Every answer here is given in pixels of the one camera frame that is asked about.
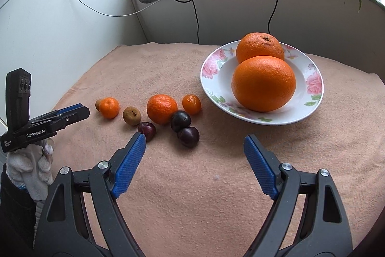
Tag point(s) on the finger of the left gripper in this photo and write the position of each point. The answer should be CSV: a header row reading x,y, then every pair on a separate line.
x,y
70,109
72,116

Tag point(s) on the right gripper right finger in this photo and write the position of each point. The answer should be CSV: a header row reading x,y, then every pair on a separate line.
x,y
323,229

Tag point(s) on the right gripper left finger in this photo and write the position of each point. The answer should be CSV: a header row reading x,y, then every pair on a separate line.
x,y
64,228

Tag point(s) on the small mandarin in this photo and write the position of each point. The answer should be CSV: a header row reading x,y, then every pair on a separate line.
x,y
109,108

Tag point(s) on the smooth bright orange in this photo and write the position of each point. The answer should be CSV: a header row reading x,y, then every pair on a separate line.
x,y
263,83

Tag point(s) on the white gloved left hand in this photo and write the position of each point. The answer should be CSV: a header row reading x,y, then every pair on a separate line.
x,y
29,168

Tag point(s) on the brown small fruit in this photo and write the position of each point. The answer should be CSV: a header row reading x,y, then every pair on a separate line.
x,y
97,104

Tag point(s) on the brown small pear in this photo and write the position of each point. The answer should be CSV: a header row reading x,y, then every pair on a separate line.
x,y
132,116

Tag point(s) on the reddish plum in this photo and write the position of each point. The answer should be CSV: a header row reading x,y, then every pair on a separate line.
x,y
148,130

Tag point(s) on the medium tangerine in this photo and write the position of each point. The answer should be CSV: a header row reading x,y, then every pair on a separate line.
x,y
161,108

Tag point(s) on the dark plum upper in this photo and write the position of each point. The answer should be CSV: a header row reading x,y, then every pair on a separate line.
x,y
180,120

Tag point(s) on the dark plum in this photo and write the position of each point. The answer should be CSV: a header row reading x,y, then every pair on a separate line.
x,y
189,136
180,120

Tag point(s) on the small oval kumquat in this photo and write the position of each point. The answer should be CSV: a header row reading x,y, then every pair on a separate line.
x,y
191,104

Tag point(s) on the dark plum lower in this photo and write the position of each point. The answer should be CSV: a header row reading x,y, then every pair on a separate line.
x,y
189,136

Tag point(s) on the pink towel table cover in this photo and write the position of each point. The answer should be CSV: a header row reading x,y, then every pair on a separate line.
x,y
206,201

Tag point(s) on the floral white plate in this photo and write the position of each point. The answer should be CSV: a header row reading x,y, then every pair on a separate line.
x,y
216,76

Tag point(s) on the large rough orange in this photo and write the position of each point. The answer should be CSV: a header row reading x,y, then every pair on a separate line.
x,y
257,44

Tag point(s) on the black left camera box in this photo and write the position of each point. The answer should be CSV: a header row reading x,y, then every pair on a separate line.
x,y
17,93

